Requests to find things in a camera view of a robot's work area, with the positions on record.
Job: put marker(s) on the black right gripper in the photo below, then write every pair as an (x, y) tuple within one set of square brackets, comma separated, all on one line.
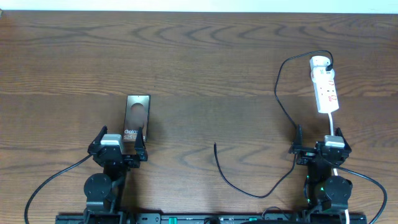
[(307, 155)]

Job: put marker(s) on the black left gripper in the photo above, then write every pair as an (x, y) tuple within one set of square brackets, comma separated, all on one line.
[(123, 157)]

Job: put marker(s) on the Galaxy smartphone with bronze screen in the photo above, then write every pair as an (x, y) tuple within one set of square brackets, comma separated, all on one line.
[(136, 116)]

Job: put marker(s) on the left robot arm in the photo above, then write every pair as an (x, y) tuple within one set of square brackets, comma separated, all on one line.
[(104, 190)]

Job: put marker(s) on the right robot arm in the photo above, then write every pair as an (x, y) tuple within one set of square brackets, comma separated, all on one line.
[(327, 192)]

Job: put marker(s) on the white USB charger plug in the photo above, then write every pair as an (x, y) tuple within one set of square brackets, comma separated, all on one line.
[(320, 70)]

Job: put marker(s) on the white power strip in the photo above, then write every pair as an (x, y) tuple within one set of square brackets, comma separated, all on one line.
[(326, 96)]

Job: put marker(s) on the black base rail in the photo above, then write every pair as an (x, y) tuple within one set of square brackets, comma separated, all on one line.
[(155, 218)]

